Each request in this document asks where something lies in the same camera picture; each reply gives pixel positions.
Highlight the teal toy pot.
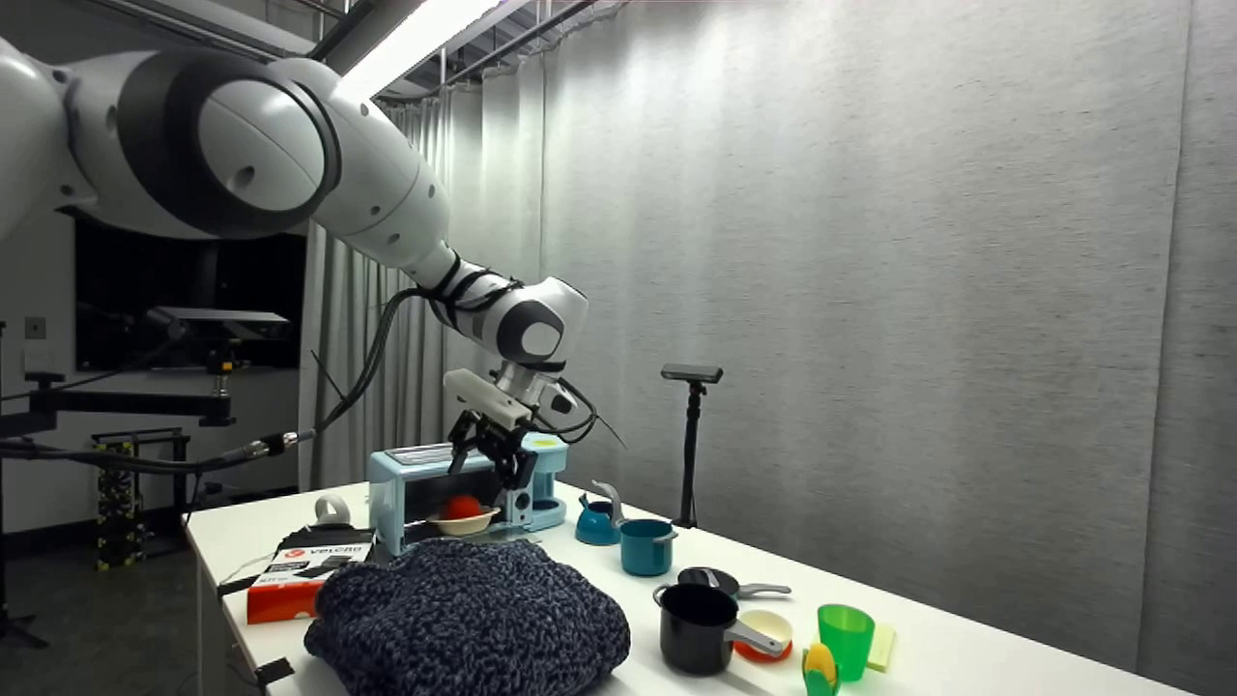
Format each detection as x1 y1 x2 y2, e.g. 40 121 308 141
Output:
615 514 680 580

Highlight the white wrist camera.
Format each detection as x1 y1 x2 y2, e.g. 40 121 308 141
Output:
442 362 539 433

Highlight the white roll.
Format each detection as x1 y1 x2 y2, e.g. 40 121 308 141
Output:
308 490 357 530

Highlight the black bar camera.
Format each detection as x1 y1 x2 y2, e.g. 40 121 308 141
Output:
659 360 726 391

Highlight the green plastic cup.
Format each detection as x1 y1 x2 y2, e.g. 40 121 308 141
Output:
813 601 880 683

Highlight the teal toy kettle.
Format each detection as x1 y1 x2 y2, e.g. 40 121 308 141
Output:
572 478 625 549

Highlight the orange and white plate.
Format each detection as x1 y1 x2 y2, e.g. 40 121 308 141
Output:
731 608 800 670

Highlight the black tool on box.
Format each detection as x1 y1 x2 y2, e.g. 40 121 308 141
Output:
269 518 380 562

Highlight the black camera stand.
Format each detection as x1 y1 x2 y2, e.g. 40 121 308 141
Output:
675 378 710 530

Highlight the metal equipment rack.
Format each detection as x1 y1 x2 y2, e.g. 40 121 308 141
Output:
86 427 199 575

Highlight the black pot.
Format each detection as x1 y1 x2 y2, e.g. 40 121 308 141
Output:
650 580 747 679

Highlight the yellow toy corn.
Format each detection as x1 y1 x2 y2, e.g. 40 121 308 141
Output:
798 643 842 696

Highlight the dark blue knitted blanket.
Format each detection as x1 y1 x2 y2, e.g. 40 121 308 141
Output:
302 534 638 696

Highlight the pale yellow flat piece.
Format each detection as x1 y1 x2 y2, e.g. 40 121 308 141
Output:
865 620 899 675

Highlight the light blue toy oven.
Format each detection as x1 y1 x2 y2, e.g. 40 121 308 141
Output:
367 433 572 562

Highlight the grey curtain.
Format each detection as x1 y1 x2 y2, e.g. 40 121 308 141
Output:
299 0 1237 687

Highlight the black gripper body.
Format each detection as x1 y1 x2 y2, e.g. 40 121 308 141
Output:
447 411 543 486

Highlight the dark wall monitor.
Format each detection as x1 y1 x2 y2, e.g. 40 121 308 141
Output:
71 208 308 378

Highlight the ceiling light fixture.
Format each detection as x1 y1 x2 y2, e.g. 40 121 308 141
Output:
327 0 506 104

